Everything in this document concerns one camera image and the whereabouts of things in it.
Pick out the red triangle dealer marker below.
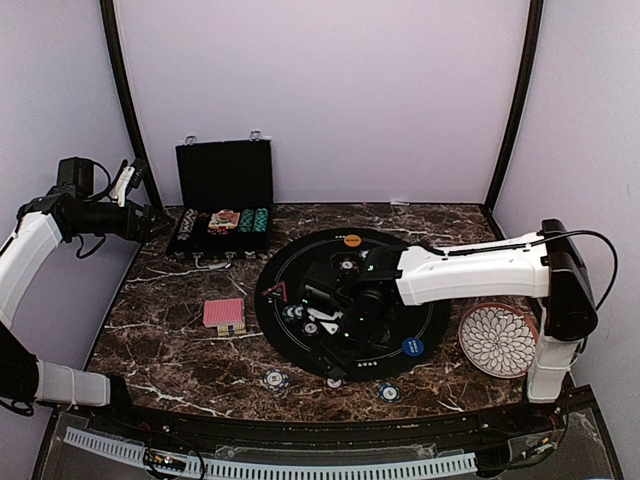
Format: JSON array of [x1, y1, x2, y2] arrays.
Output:
[[262, 281, 288, 303]]

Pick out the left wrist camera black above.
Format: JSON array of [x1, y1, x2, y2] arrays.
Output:
[[56, 157, 94, 198]]

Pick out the card box in case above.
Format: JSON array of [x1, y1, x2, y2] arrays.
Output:
[[207, 209, 241, 235]]

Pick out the teal chips in case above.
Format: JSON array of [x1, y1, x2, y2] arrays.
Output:
[[238, 208, 269, 233]]

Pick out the white cable duct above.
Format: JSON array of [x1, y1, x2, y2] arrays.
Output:
[[63, 427, 477, 479]]

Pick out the black white chips in case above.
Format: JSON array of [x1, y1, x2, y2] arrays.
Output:
[[177, 209, 198, 241]]

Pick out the orange big blind button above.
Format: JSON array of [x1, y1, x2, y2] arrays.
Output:
[[343, 234, 362, 248]]

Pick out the red playing card deck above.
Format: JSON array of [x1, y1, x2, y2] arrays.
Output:
[[203, 298, 245, 330]]

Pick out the blue green chip stack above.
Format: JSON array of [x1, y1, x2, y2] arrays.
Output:
[[376, 382, 402, 403]]

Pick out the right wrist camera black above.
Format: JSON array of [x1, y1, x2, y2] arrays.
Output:
[[299, 261, 340, 313]]

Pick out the floral patterned ceramic plate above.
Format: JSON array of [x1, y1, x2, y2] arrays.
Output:
[[458, 302, 538, 379]]

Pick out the blue small blind button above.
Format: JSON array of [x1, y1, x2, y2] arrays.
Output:
[[402, 337, 426, 358]]

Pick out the black poker chip case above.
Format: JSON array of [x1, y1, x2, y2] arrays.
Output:
[[167, 138, 274, 260]]

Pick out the round black poker mat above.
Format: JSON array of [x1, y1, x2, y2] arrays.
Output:
[[254, 228, 451, 382]]

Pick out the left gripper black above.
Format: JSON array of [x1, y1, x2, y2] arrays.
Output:
[[70, 198, 174, 243]]

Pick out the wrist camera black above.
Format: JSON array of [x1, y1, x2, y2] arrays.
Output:
[[56, 157, 94, 198], [299, 261, 340, 313]]

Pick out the blue white chip stack left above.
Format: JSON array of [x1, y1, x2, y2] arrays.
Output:
[[262, 369, 290, 398]]

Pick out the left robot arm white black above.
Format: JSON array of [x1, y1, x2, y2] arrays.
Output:
[[1, 157, 173, 436]]

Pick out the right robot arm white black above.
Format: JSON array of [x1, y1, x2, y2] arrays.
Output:
[[300, 219, 600, 434]]

